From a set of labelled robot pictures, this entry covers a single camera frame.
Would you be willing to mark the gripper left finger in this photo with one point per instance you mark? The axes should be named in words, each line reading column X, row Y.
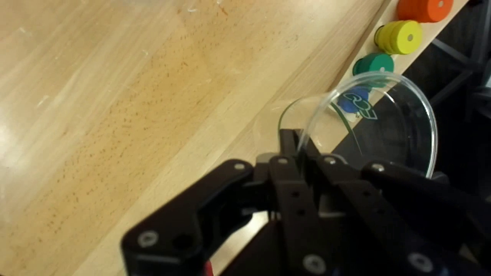
column 191, row 207

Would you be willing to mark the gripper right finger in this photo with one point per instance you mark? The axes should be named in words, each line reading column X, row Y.
column 402, row 207

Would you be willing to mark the clear plastic cup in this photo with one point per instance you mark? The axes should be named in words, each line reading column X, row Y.
column 399, row 130

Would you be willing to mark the blue round knob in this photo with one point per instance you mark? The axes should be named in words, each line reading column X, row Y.
column 351, row 100

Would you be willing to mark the green round knob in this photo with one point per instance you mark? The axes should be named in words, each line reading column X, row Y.
column 374, row 63

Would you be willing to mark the yellow round knob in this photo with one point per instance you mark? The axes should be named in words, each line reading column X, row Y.
column 402, row 37

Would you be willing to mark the orange round knob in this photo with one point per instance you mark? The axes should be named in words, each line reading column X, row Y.
column 422, row 9

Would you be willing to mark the black metal frame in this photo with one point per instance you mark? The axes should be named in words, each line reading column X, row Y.
column 460, row 57

